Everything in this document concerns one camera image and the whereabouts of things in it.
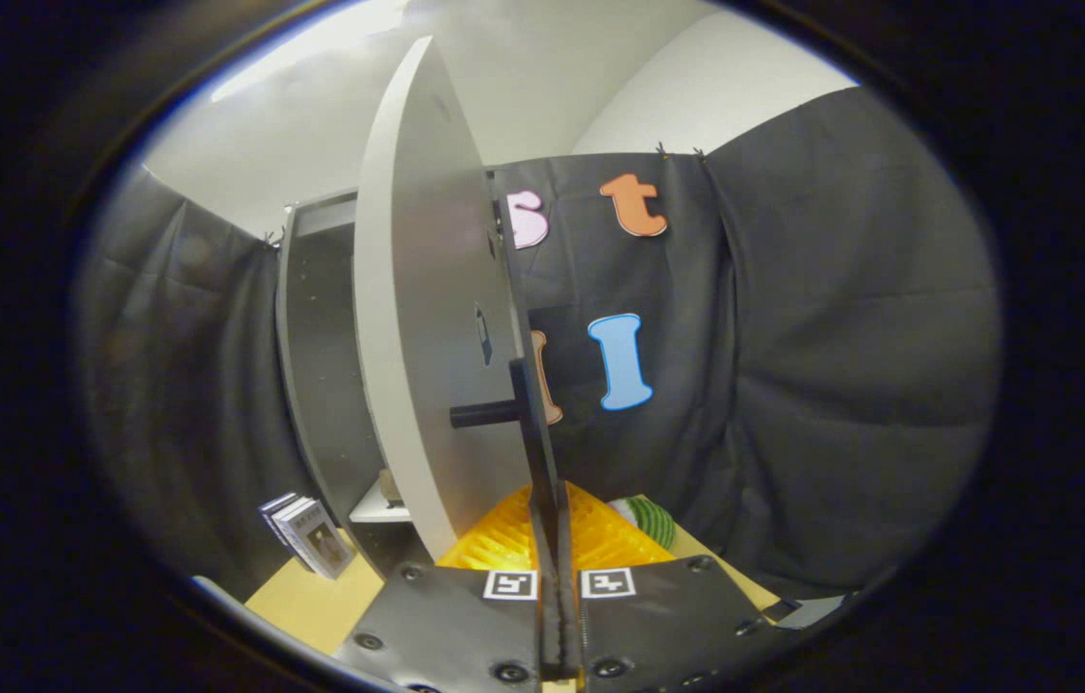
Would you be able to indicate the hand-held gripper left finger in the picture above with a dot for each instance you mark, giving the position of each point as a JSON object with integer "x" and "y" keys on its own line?
{"x": 455, "y": 626}

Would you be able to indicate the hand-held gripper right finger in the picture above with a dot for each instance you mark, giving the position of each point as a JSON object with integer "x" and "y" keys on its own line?
{"x": 658, "y": 626}

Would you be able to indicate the green striped watermelon toy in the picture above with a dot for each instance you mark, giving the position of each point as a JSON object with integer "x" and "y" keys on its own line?
{"x": 653, "y": 520}

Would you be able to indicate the stack of books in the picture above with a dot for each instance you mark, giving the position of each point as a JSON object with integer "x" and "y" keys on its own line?
{"x": 316, "y": 539}

